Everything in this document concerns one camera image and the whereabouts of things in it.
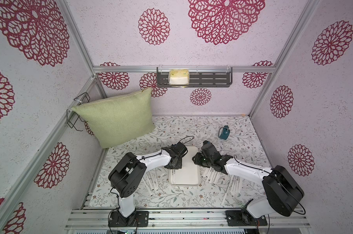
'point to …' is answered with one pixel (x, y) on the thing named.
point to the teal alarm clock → (225, 133)
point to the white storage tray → (189, 175)
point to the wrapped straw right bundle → (212, 175)
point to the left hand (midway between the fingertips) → (175, 165)
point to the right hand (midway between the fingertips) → (191, 157)
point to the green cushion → (120, 118)
